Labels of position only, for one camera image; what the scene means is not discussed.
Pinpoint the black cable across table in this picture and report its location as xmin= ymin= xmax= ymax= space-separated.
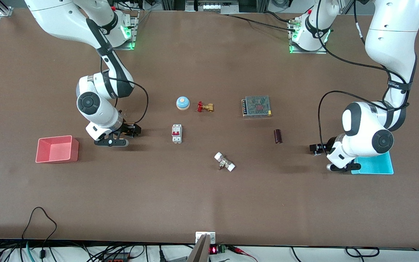
xmin=227 ymin=14 xmax=298 ymax=32

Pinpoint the pink plastic box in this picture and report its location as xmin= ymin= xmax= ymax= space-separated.
xmin=35 ymin=135 xmax=79 ymax=163

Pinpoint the cyan plastic box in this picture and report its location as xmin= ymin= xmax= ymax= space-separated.
xmin=351 ymin=151 xmax=394 ymax=175

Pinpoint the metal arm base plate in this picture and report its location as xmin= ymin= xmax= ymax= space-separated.
xmin=113 ymin=15 xmax=138 ymax=51
xmin=289 ymin=21 xmax=327 ymax=55

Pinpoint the white red circuit breaker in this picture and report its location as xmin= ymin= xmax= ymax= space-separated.
xmin=172 ymin=124 xmax=183 ymax=144

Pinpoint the white metal pipe fitting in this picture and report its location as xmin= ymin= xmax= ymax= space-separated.
xmin=214 ymin=152 xmax=236 ymax=172

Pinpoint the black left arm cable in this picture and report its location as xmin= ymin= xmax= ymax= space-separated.
xmin=315 ymin=0 xmax=414 ymax=153

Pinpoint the grey camera pole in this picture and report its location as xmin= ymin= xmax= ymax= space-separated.
xmin=187 ymin=234 xmax=210 ymax=262

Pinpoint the red clip lead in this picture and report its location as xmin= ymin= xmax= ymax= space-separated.
xmin=231 ymin=246 xmax=259 ymax=262

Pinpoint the white power strip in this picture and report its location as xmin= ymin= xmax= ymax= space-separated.
xmin=185 ymin=0 xmax=240 ymax=13

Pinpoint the black coiled cable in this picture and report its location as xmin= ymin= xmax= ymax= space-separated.
xmin=345 ymin=246 xmax=380 ymax=258

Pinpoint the thin black looped cable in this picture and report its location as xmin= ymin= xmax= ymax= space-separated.
xmin=22 ymin=206 xmax=57 ymax=262

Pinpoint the silver metal bracket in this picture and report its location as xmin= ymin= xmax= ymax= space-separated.
xmin=195 ymin=231 xmax=216 ymax=245

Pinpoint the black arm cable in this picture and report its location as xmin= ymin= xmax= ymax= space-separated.
xmin=315 ymin=0 xmax=414 ymax=153
xmin=100 ymin=55 xmax=149 ymax=125

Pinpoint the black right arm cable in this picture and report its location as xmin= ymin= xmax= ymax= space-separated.
xmin=100 ymin=55 xmax=149 ymax=125

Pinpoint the metal mesh power supply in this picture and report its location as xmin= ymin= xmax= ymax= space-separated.
xmin=241 ymin=95 xmax=272 ymax=119

